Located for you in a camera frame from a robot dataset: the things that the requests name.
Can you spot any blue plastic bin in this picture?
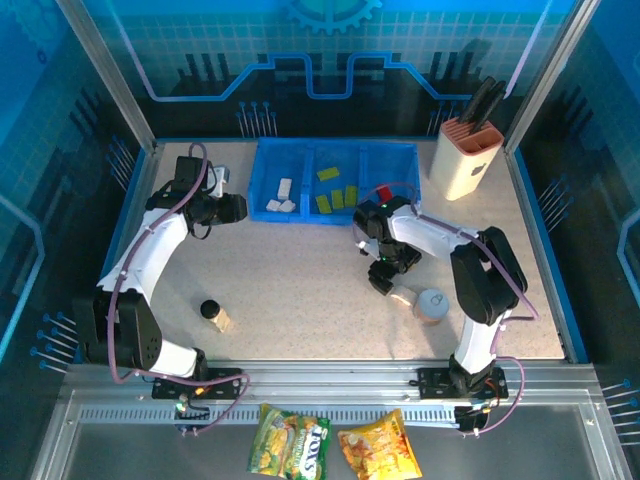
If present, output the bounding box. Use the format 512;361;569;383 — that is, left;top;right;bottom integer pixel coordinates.
357;142;421;211
248;137;312;222
301;140;366;226

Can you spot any grey tin can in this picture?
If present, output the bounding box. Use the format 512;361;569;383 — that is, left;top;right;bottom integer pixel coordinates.
413;288;450;327

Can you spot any black capped spice bottle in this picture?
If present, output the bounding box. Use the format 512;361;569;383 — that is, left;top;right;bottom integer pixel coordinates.
199;298;235;335

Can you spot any cream knife block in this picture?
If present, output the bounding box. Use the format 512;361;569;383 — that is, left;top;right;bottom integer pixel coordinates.
428;117;505;202

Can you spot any yellow snack bag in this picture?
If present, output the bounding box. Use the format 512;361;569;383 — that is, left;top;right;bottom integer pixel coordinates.
337;408;424;480

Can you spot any green snack bag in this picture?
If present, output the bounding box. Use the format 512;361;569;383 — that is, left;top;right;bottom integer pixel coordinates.
247;403;332;480

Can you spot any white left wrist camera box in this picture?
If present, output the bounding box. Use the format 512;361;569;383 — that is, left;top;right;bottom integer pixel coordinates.
207;166;232;197

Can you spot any aluminium front rail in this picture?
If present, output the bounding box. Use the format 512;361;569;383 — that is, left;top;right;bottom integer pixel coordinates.
62;358;601;426

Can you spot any aluminium frame post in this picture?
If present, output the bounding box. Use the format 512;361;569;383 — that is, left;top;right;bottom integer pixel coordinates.
54;0;164;154
503;0;602;154

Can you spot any black handled knife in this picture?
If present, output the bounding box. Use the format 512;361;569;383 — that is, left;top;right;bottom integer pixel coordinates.
470;79;508;135
457;76;497;125

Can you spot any slotted grey cable duct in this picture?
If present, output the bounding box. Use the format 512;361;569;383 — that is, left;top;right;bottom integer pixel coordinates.
79;403;459;425

